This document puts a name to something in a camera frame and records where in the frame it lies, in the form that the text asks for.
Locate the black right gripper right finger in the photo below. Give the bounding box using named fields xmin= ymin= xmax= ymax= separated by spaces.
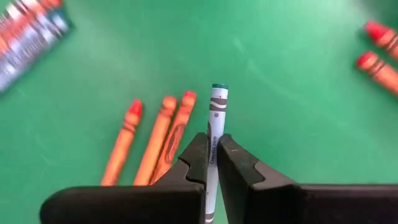
xmin=216 ymin=133 xmax=398 ymax=224

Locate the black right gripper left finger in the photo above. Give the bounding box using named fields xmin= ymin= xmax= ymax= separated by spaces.
xmin=39 ymin=132 xmax=209 ymax=224

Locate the orange crayon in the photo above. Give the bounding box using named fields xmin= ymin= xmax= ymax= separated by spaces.
xmin=132 ymin=95 xmax=178 ymax=187
xmin=99 ymin=98 xmax=144 ymax=187
xmin=149 ymin=90 xmax=198 ymax=185

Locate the white crayon teal tip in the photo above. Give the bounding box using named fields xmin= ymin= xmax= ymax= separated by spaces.
xmin=204 ymin=83 xmax=229 ymax=224

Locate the green table mat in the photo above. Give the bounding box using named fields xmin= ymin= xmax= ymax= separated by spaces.
xmin=0 ymin=0 xmax=398 ymax=224

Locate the red-orange crayon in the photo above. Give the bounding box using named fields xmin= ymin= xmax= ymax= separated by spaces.
xmin=363 ymin=19 xmax=398 ymax=62
xmin=355 ymin=50 xmax=398 ymax=96

